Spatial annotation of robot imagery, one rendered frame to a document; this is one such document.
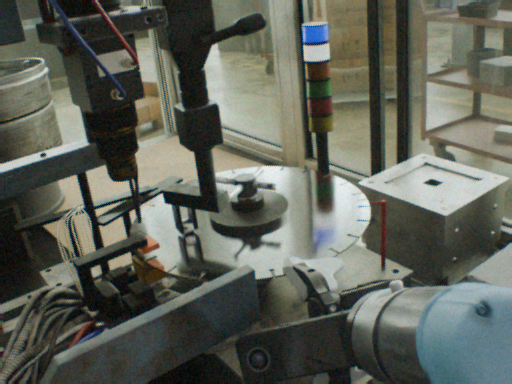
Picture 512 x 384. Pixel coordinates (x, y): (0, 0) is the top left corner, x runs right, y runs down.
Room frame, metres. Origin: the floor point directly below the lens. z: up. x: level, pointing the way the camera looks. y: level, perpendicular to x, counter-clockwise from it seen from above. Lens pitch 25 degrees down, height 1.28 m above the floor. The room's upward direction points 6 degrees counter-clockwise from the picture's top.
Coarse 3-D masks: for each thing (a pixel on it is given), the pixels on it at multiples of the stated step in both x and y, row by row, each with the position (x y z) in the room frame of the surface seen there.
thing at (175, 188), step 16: (208, 160) 0.59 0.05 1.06; (208, 176) 0.59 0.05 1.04; (176, 192) 0.62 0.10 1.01; (192, 192) 0.61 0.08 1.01; (208, 192) 0.59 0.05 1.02; (224, 192) 0.60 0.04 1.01; (176, 208) 0.61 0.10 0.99; (192, 208) 0.60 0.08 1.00; (208, 208) 0.59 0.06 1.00; (224, 208) 0.59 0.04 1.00; (176, 224) 0.62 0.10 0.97
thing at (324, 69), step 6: (306, 66) 0.93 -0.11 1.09; (312, 66) 0.91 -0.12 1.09; (318, 66) 0.91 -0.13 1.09; (324, 66) 0.91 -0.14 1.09; (306, 72) 0.93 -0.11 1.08; (312, 72) 0.92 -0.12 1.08; (318, 72) 0.91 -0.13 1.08; (324, 72) 0.91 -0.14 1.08; (306, 78) 0.93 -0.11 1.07; (312, 78) 0.92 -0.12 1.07; (318, 78) 0.91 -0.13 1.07; (324, 78) 0.91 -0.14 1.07
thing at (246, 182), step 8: (216, 176) 0.69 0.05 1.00; (240, 176) 0.67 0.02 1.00; (248, 176) 0.67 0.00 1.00; (256, 176) 0.68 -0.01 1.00; (232, 184) 0.67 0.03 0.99; (240, 184) 0.65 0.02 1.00; (248, 184) 0.65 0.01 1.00; (256, 184) 0.65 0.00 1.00; (264, 184) 0.65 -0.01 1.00; (272, 184) 0.64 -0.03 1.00; (232, 192) 0.63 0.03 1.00; (240, 192) 0.65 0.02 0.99; (248, 192) 0.65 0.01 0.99; (256, 192) 0.66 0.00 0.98
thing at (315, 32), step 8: (304, 24) 0.94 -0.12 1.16; (312, 24) 0.93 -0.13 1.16; (320, 24) 0.92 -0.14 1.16; (304, 32) 0.92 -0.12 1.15; (312, 32) 0.91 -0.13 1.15; (320, 32) 0.91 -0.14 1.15; (304, 40) 0.93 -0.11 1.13; (312, 40) 0.91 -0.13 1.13; (320, 40) 0.91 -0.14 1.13; (328, 40) 0.93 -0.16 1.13
